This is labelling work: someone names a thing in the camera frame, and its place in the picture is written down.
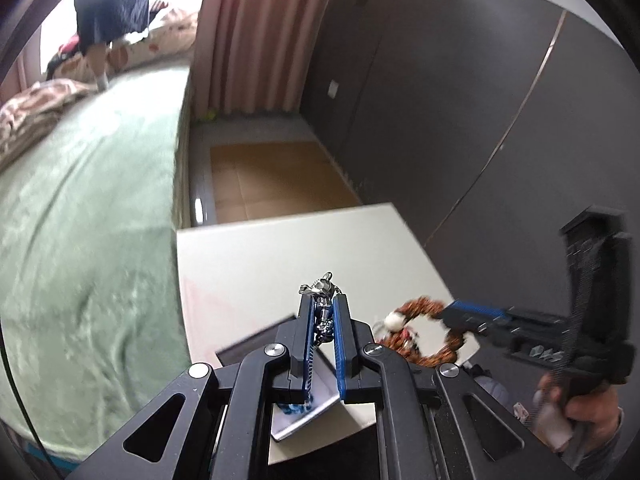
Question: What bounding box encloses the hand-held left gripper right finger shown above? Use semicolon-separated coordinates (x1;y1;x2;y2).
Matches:
332;294;592;480

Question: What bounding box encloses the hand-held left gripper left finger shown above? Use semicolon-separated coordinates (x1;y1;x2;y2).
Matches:
65;291;317;480

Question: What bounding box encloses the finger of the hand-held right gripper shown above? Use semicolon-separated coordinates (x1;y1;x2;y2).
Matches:
439;309;509;347
449;300;567;332

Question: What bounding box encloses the brown beaded bracelet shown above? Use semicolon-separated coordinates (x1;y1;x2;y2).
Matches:
374;297;469;367

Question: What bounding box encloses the silver chain necklace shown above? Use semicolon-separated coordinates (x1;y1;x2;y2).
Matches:
299;271;349;408

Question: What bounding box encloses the black jewelry box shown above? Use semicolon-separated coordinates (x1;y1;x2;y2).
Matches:
215;312;347;443

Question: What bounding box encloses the person's right forearm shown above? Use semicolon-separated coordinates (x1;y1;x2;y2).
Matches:
559;407;627;477

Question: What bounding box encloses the person's right hand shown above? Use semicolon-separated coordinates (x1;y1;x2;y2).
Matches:
536;371;624;426

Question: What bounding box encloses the white bedside table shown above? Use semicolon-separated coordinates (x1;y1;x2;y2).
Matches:
176;202;482;467

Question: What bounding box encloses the brown cardboard floor mat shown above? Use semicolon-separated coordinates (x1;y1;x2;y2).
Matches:
209;141;364;224

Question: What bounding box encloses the bed with green blanket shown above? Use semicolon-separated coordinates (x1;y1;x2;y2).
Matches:
0;67;195;457

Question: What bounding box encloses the pink curtain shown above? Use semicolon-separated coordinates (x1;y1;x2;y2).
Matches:
192;0;342;121

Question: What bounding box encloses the floral patterned quilt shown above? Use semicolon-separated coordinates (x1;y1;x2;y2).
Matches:
47;2;199;86

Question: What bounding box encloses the crumpled beige quilt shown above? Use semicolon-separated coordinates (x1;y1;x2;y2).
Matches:
0;79;97;171

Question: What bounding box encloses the red clothes pile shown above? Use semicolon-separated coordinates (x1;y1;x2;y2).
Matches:
47;35;84;74

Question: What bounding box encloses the thin black cable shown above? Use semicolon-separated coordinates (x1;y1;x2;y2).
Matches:
0;330;51;472

